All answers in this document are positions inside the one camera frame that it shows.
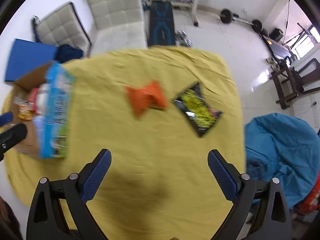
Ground right white quilted chair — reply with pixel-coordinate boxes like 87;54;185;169
87;0;148;56

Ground blue bean bag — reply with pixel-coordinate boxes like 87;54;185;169
245;113;319;207

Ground white pillow pouch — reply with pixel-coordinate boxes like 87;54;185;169
37;83;50;115

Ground orange snack packet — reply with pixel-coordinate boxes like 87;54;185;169
125;80;167;118

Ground chrome dumbbells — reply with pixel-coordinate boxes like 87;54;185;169
175;30;193;48

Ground floor barbell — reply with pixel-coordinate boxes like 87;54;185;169
220;9;263;33

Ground dark wooden chair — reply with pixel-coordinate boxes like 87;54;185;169
270;56;319;110

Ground blue foam mat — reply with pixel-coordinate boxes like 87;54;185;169
4;39;58;82

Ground left white quilted chair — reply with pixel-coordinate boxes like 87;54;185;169
32;2;92;56

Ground red snack packet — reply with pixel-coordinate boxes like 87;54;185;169
28;87;39;114

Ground black blue weight bench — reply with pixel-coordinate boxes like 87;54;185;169
148;1;176;46

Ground yellow panda snack packet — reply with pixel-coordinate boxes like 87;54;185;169
14;94;34;121

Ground cardboard box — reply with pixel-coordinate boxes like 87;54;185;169
11;61;77;159

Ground yellow tablecloth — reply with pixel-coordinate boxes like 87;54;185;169
4;47;245;239

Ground dark blue cloth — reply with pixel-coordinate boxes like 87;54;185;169
54;44;84;63

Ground black shoe shine wipes packet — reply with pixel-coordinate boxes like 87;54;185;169
172;82;223;138

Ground white quilted chair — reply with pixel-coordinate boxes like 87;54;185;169
32;2;92;56
87;0;148;56

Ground light blue tissue packet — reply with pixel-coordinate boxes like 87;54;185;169
33;115;45;143

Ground black low bench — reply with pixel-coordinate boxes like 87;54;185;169
260;28;292;60

